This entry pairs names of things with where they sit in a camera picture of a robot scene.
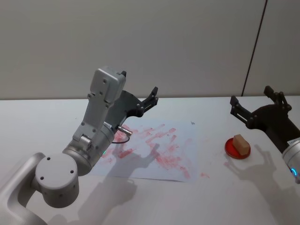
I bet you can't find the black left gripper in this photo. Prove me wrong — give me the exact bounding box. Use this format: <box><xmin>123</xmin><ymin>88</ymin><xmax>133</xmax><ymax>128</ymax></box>
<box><xmin>104</xmin><ymin>70</ymin><xmax>159</xmax><ymax>130</ymax></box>

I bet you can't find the round red dish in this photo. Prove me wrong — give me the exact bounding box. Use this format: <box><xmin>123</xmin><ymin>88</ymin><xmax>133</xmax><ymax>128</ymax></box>
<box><xmin>224</xmin><ymin>136</ymin><xmax>252</xmax><ymax>160</ymax></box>

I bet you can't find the tan sponge block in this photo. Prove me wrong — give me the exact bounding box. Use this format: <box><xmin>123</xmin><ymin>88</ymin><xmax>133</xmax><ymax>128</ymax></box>
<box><xmin>232</xmin><ymin>134</ymin><xmax>250</xmax><ymax>156</ymax></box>

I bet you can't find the white paper with red smears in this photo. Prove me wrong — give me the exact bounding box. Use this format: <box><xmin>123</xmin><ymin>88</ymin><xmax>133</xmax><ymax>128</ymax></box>
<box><xmin>90</xmin><ymin>118</ymin><xmax>200</xmax><ymax>184</ymax></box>

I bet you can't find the thin dark cable silver plug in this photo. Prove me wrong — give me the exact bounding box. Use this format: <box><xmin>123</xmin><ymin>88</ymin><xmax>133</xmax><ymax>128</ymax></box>
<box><xmin>110</xmin><ymin>125</ymin><xmax>133</xmax><ymax>144</ymax></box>

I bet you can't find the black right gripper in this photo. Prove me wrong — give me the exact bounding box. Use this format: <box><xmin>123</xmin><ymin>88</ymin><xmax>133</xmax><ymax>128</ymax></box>
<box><xmin>230</xmin><ymin>85</ymin><xmax>300</xmax><ymax>153</ymax></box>

